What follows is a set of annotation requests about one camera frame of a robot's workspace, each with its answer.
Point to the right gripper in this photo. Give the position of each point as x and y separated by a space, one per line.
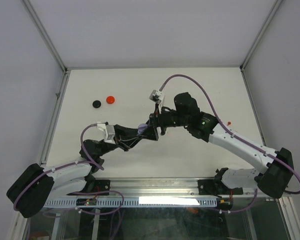
157 120

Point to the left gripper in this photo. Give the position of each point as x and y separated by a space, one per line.
120 138

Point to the purple earbud case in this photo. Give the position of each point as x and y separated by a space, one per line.
141 128

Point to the red earbud case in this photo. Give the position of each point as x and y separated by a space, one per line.
110 100

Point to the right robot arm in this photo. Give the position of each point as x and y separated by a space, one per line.
271 169

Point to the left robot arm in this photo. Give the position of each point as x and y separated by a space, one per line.
39 185

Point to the black earbud case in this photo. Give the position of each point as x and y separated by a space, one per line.
96 104

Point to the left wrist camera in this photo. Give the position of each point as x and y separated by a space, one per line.
108 132

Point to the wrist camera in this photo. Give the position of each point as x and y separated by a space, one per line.
158 97
108 132

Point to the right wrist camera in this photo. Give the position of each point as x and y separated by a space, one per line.
158 97

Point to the aluminium mounting rail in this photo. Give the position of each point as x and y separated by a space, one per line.
136 187

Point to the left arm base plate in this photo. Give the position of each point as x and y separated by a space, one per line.
100 186

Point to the slotted cable duct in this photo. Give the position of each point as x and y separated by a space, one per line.
131 202

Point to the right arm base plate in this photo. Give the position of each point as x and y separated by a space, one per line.
218 189

